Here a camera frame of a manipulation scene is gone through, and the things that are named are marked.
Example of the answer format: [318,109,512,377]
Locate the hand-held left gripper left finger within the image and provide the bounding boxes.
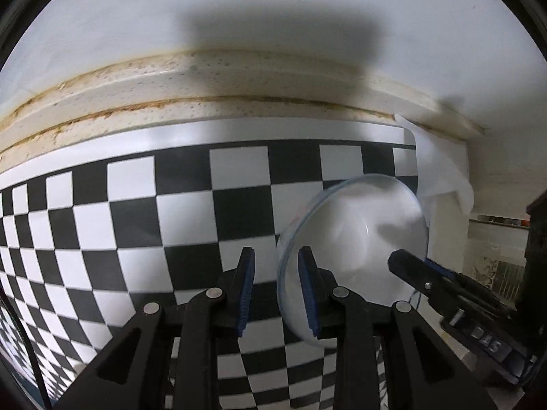
[51,245,256,410]

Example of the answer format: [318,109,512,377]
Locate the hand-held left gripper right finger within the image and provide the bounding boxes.
[298,245,498,410]

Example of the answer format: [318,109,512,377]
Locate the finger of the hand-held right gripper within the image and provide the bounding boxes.
[388,249,462,317]

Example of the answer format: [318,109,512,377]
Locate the white bowl with blue rim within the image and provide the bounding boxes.
[276,174,428,342]

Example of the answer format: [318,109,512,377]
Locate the black white checkered tablecloth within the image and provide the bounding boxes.
[0,113,473,410]

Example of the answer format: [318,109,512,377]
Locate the black cable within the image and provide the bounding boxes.
[0,288,54,410]

